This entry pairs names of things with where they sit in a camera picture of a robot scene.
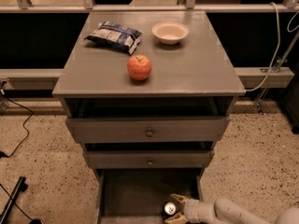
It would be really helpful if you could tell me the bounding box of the metal stand right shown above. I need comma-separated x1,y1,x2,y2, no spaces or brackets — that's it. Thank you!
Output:
254,30,299,115

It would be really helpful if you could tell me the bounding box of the blue white chip bag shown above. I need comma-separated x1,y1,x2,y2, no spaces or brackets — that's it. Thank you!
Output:
85,21,142,55

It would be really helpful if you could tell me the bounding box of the red apple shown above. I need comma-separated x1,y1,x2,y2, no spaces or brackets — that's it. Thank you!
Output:
127,55,151,81

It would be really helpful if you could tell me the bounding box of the grey bottom drawer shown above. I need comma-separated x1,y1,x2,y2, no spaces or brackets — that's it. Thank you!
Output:
94,168,202,224

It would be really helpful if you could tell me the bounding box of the black floor cable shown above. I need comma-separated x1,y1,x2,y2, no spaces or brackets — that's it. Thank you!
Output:
0,97,35,159

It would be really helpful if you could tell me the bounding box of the blue pepsi can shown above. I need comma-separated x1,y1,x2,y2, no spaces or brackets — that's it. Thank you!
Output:
163,202,177,220

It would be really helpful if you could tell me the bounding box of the grey wooden drawer cabinet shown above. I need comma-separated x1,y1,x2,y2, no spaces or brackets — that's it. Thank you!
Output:
51,10,247,224

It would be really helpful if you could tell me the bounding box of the black floor bar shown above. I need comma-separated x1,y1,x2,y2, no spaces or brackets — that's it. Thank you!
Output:
0,176,27,224

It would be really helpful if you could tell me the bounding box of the grey drawer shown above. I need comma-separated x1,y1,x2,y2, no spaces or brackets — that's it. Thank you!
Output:
94,168,202,224
66,117,230,143
83,150,214,169

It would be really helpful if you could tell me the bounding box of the metal railing frame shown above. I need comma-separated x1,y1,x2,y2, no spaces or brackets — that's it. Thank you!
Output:
0,0,299,13

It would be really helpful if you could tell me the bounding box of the white cable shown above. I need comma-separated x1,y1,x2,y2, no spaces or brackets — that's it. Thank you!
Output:
245,1,282,93

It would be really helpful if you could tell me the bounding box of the grey top drawer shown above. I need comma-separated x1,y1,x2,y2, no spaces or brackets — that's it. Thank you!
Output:
66,117,230,143

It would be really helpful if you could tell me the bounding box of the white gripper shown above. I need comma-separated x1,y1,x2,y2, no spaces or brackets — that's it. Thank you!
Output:
164,193,218,224

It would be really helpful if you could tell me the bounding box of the white paper bowl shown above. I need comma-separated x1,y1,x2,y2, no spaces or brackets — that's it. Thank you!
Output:
151,21,189,45

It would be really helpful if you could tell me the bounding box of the grey middle drawer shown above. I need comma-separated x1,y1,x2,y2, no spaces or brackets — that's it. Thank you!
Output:
83,150,214,169

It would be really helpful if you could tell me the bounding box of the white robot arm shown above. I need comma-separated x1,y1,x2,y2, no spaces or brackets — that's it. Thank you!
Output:
164,193,271,224

